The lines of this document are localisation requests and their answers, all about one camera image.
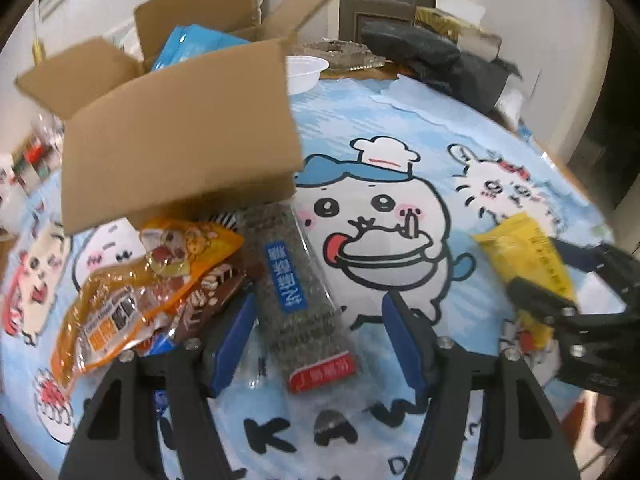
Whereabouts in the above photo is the orange clear snack packet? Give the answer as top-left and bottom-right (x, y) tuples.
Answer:
(50, 217), (246, 387)

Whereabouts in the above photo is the gold tissue box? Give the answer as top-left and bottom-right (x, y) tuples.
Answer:
(415, 0), (503, 61)

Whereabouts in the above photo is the clear seaweed packet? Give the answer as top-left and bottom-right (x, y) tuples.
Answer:
(235, 200), (363, 397)

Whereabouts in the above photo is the black plastic bag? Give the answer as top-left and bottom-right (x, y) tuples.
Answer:
(361, 20), (523, 114)

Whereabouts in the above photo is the brown cardboard box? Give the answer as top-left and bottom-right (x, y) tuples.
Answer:
(14, 0), (376, 237)

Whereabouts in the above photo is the glass ashtray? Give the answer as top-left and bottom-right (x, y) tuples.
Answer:
(290, 39), (387, 72)

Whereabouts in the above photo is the yellow snack packet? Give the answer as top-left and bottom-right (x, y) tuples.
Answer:
(472, 211), (579, 353)

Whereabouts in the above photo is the blue plastic packet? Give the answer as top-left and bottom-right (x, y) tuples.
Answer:
(150, 25), (251, 74)

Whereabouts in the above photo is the blue cartoon printed tablecloth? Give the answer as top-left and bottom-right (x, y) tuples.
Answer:
(0, 67), (632, 480)

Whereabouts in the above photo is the white plastic bowl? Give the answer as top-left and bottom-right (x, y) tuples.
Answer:
(285, 56), (331, 96)

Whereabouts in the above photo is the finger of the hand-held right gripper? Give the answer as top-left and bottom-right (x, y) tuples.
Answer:
(547, 236), (640, 311)
(506, 276), (640, 393)

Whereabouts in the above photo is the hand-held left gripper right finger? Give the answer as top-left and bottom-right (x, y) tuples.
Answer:
(381, 290), (581, 480)

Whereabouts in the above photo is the brown snack packet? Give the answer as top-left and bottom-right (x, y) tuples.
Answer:
(165, 260), (257, 347)

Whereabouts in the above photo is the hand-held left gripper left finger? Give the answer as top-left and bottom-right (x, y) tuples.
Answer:
(57, 290), (258, 480)

